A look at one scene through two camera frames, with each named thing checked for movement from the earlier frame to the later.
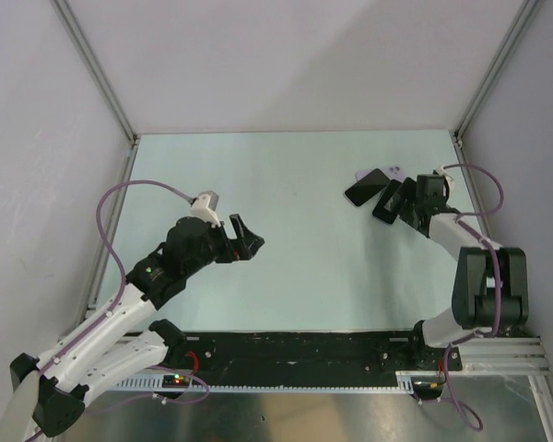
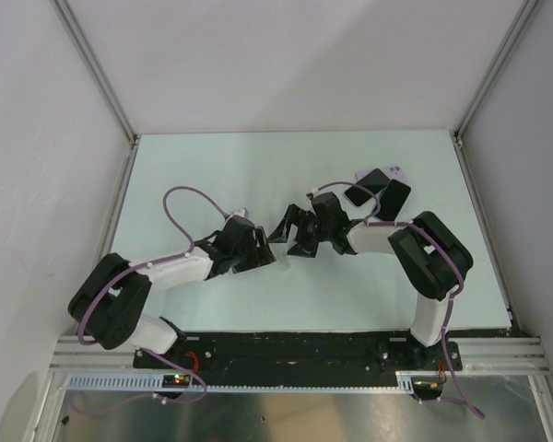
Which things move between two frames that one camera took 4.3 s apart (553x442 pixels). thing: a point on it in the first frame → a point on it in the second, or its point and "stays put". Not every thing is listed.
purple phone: (392, 172) stays put
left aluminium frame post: (87, 51) stays put
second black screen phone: (367, 187) stays put
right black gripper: (407, 190) → (282, 233)
